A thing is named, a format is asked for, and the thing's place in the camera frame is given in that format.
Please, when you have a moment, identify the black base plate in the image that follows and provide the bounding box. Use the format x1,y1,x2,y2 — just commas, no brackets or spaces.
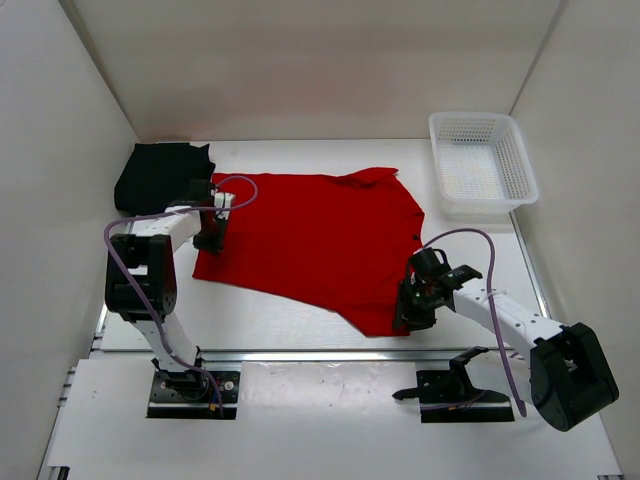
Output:
392,347,515,424
146,370,241,420

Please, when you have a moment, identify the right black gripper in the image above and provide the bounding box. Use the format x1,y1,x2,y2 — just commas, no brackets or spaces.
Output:
393,279,443,332

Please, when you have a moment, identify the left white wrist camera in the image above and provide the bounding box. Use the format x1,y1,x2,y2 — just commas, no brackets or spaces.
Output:
213,191,235,221

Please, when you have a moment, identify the black t shirt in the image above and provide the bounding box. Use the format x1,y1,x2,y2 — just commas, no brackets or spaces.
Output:
114,143,215,216

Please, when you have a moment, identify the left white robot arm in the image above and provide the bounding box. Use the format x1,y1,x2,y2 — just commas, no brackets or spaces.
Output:
103,180,236,400

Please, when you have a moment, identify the aluminium rail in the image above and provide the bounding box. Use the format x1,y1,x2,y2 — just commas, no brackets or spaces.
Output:
202,348,521,365

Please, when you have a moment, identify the red t shirt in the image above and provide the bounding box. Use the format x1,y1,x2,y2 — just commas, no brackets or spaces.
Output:
193,167,425,337

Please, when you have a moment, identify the white plastic basket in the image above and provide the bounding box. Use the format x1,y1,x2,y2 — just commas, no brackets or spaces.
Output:
428,111,539,219

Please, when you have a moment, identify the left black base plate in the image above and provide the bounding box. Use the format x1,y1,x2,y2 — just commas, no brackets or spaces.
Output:
146,370,241,420

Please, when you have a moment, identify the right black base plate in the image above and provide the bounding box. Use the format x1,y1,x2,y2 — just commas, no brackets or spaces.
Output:
392,347,515,424

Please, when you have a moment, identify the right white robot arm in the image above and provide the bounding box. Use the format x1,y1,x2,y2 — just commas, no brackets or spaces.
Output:
392,247,619,432

